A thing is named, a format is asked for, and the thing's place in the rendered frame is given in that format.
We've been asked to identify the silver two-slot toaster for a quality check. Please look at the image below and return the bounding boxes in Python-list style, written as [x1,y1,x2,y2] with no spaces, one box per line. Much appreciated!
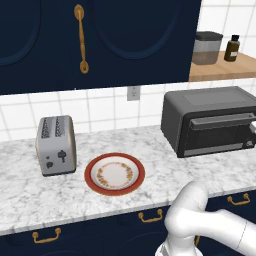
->
[35,115,78,177]

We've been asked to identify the dark grey toaster oven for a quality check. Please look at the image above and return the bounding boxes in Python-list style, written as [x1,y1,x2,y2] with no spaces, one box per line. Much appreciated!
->
[160,86,256,159]

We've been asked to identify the toaster oven glass door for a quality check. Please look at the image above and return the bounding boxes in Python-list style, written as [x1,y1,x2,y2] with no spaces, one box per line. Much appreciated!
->
[184,112,256,158]

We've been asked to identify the red-rimmed white plate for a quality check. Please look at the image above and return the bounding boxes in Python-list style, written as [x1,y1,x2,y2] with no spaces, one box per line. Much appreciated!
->
[84,152,146,197]

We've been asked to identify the navy drawer front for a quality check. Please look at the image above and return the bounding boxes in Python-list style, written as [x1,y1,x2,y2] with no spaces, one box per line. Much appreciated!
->
[83,203,174,256]
[0,221,88,256]
[203,189,256,221]

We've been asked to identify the clear jar with black lid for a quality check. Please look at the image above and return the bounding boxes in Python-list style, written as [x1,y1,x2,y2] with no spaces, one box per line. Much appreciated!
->
[192,31,224,66]

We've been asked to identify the brown bottle with black cap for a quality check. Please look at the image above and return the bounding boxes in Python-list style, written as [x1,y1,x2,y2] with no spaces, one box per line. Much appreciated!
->
[223,34,241,63]

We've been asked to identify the white wall power outlet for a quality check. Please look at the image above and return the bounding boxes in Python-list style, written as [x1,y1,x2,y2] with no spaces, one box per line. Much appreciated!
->
[126,85,141,102]

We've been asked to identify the navy wall cupboard door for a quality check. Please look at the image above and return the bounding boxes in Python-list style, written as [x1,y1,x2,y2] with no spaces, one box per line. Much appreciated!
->
[69,0,203,90]
[0,0,76,96]

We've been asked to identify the brass drawer handle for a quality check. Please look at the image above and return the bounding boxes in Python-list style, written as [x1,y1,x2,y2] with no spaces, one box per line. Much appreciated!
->
[138,208,164,224]
[227,193,251,206]
[32,227,62,244]

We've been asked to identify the toaster oven door handle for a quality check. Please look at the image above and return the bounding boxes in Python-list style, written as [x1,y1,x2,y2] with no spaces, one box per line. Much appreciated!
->
[190,112,256,131]

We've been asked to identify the brass cupboard door handle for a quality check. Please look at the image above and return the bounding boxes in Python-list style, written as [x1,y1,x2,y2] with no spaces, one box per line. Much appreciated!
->
[73,4,90,75]

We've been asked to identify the wooden wall shelf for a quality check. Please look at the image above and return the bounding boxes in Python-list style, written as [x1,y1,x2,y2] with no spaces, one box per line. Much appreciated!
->
[188,50,256,83]

